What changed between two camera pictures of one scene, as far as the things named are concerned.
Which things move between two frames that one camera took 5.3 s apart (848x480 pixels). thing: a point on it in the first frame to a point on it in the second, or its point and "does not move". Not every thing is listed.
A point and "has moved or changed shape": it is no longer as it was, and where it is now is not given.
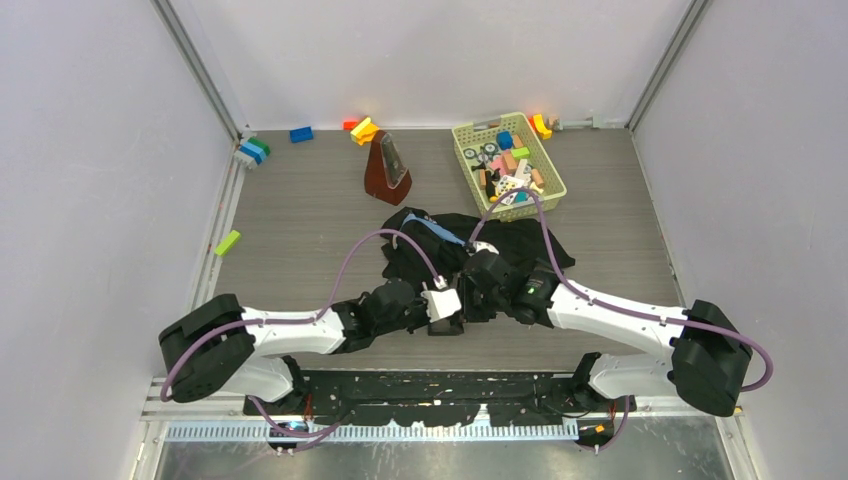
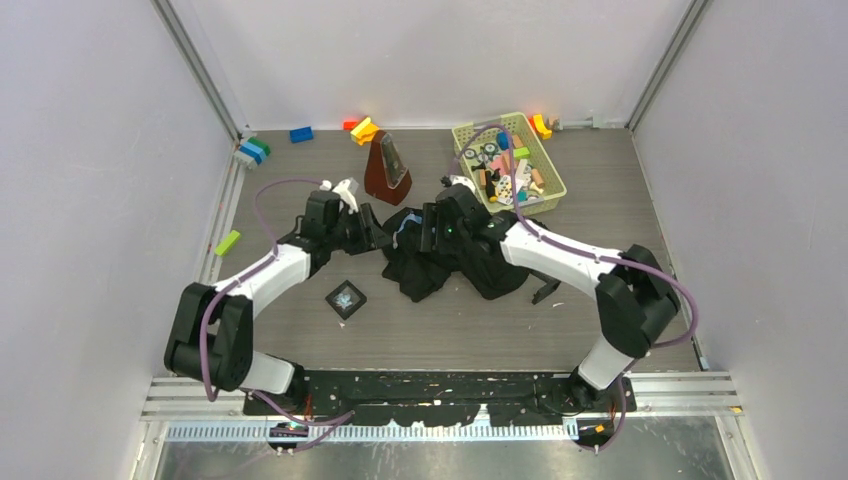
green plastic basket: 505,166 does not move
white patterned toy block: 507,184 does not move
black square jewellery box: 450,326 has moved or changed shape
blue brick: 301,134 does not move
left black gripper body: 415,316 to 345,235
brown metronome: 387,175 does not move
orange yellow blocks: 537,123 does not move
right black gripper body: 478,306 to 452,238
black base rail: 440,397 does not move
